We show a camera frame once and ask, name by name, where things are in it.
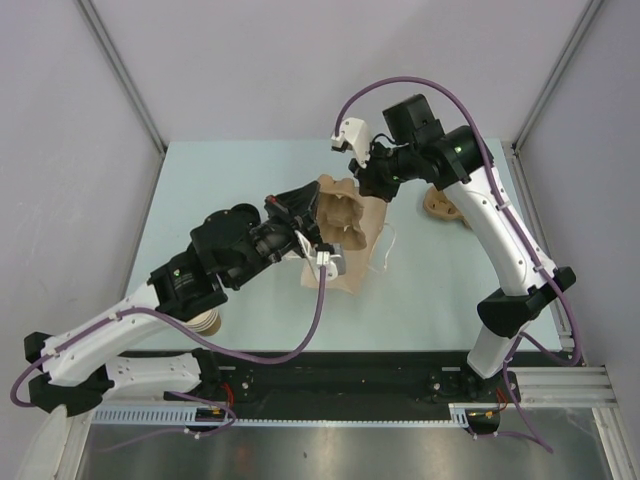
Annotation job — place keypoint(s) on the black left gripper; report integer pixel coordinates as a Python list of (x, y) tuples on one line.
[(297, 203)]

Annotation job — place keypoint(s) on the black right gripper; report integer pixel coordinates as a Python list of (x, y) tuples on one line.
[(368, 182)]

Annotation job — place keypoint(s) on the brown paper takeout bag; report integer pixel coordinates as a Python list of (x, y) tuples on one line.
[(373, 221)]

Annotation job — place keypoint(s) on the stack of brown paper cups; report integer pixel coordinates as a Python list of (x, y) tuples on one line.
[(206, 324)]

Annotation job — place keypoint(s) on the brown cardboard cup carrier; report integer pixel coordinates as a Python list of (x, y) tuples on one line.
[(339, 219), (437, 205)]

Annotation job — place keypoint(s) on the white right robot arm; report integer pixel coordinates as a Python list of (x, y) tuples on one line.
[(458, 164)]

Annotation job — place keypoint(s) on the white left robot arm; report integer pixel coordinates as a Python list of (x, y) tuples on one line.
[(152, 342)]

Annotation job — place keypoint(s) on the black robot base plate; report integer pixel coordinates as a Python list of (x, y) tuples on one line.
[(348, 386)]

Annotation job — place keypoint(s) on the right white cable duct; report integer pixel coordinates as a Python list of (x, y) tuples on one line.
[(477, 416)]

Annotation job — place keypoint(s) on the white cable duct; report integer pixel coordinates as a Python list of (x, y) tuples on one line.
[(477, 416), (189, 416)]

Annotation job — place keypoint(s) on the left white cable duct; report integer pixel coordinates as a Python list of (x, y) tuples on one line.
[(189, 416)]

